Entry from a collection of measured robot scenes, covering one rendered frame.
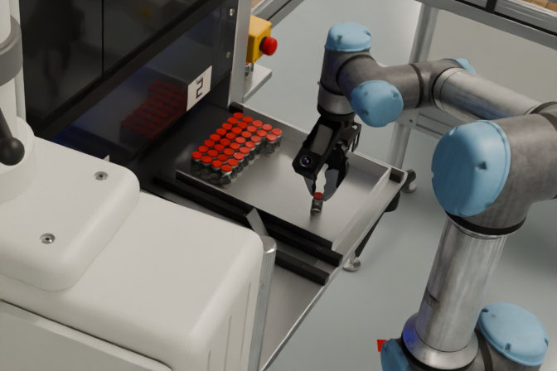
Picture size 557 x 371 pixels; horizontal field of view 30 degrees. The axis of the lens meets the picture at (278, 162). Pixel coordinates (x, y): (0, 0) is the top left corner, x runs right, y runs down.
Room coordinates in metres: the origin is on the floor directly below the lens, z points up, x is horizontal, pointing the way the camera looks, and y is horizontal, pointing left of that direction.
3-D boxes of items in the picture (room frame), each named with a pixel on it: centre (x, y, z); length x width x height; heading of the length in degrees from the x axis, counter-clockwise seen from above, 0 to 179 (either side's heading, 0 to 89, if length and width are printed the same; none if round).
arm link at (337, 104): (1.49, -0.09, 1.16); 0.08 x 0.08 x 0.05
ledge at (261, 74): (1.91, 0.13, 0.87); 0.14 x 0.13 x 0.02; 66
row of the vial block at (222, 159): (1.61, 0.08, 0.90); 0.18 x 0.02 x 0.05; 156
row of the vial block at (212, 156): (1.62, 0.11, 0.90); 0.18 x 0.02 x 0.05; 156
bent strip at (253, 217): (1.37, -0.03, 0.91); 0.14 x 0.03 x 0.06; 67
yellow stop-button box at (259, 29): (1.88, 0.10, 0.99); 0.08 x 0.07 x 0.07; 66
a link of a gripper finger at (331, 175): (1.49, -0.11, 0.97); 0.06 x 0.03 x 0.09; 156
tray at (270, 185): (1.56, -0.02, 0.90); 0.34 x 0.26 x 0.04; 66
